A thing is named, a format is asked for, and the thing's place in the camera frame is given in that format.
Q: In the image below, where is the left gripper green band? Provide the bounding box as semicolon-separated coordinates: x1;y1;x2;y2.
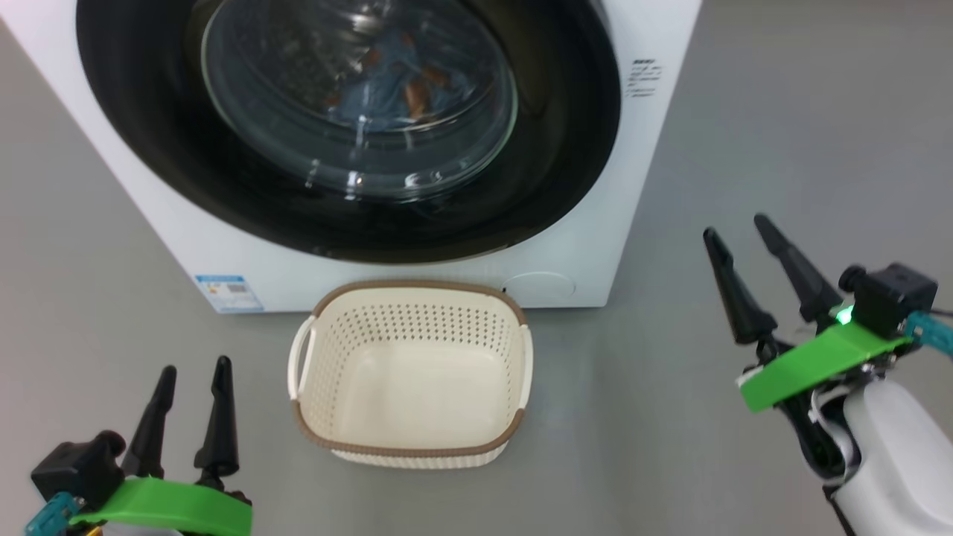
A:
71;356;254;536

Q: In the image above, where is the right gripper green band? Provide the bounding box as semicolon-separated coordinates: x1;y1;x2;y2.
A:
702;214;913;477

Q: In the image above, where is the black round glass washer door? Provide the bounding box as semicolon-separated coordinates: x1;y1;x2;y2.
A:
76;0;622;265

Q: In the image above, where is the blue garment with cream lining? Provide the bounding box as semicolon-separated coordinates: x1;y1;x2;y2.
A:
365;30;486;124

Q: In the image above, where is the white front-load washing machine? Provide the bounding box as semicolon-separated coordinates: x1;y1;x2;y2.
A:
0;0;703;313

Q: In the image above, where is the blue white energy label sticker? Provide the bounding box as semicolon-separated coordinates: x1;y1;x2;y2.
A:
195;274;265;313

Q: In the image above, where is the cream perforated laundry basket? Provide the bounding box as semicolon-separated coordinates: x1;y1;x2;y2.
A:
288;280;534;470

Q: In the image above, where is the round white filter cover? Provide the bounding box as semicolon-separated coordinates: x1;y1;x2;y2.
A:
503;272;576;307

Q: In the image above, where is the black text warning sticker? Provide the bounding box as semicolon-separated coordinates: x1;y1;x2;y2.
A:
629;58;663;99

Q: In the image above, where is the teal cable connector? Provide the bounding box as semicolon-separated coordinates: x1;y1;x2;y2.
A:
905;311;953;358
25;491;83;536

